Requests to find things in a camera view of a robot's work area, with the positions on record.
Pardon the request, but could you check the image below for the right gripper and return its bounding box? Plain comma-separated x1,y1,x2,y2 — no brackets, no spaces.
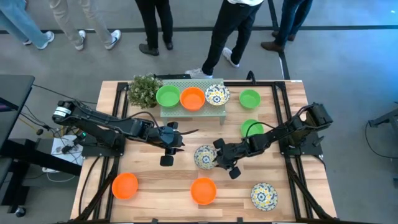
212,138,249,180

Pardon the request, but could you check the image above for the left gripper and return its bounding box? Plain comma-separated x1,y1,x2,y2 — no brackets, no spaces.
151,121,185,167

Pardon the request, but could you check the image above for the blue yellow patterned bowl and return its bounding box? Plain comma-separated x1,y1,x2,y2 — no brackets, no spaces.
250,182,279,212
205,83,231,106
193,144,218,171

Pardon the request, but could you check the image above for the orange plastic bowl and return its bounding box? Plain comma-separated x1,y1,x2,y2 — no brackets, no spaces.
111,172,139,200
190,177,218,206
180,86,206,112

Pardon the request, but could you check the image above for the green plastic bowl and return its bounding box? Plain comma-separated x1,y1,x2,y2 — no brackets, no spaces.
240,119,265,138
239,89,262,110
155,84,182,109

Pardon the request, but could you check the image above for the pale green perforated metal shelf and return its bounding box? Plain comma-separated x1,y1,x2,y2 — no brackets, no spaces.
159,78,228,126

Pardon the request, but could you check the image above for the small leafy potted plant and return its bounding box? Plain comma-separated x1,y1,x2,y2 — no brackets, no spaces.
127,73,164,110

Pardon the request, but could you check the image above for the black flat device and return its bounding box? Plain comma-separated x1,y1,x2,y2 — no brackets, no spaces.
154,73,192,80

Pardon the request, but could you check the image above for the white power strip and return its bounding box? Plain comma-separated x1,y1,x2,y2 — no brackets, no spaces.
50,134,84,166

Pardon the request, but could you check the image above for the person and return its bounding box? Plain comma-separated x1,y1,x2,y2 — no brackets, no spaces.
48,0,122,52
260,0,314,53
134,0,174,57
184,0,265,80
0,0,55,50

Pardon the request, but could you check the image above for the black stand leg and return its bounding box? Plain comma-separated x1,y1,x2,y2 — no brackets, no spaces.
368,101,398,136

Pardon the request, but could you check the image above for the black desk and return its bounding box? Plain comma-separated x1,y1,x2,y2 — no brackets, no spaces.
0,74,35,150

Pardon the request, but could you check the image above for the dark laptop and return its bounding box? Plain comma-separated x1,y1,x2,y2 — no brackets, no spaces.
0,96,19,113

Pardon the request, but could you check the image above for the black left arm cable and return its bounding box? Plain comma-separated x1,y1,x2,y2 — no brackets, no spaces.
123,111,200,137

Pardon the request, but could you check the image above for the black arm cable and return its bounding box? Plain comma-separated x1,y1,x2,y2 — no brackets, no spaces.
244,121,277,139
123,111,200,137

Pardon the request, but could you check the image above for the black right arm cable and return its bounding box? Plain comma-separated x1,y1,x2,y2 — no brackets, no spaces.
244,121,277,139

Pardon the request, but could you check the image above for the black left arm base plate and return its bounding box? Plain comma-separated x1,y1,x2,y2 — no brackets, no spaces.
81,136,126,158

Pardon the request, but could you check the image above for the black aluminium table frame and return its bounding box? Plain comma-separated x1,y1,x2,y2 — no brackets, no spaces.
73,80,338,224

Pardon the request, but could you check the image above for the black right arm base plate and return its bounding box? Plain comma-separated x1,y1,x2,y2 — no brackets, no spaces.
279,132,324,156

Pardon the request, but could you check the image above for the thick black cable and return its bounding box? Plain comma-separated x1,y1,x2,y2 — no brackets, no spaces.
78,155,103,217

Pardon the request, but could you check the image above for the black desk base frame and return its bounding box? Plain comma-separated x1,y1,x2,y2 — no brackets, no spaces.
0,136,83,215

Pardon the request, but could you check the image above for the white adapter cable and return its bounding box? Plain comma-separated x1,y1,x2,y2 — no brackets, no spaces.
41,167,77,184

